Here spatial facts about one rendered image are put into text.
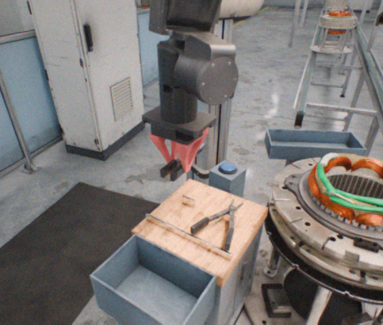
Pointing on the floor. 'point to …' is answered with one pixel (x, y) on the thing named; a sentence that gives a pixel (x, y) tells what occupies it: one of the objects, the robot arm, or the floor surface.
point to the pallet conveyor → (382, 118)
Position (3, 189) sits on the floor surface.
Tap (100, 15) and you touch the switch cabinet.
